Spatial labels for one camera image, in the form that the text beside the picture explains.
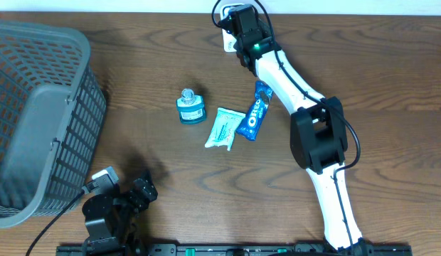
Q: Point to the blue Oreo cookie pack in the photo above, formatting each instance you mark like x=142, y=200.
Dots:
x=250, y=125

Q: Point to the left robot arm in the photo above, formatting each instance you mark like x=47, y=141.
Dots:
x=109, y=214

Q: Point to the teal wet wipes pack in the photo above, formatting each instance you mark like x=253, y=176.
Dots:
x=224, y=127

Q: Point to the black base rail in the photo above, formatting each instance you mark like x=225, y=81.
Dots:
x=302, y=248

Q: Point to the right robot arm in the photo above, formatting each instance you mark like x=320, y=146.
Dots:
x=322, y=141

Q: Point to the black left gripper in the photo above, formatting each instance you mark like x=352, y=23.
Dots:
x=149, y=193

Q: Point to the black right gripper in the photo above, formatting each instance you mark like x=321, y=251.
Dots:
x=265, y=28

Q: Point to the blue mouthwash bottle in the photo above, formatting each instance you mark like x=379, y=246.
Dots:
x=191, y=107

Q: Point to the grey plastic mesh basket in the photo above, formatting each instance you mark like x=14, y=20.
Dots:
x=52, y=111

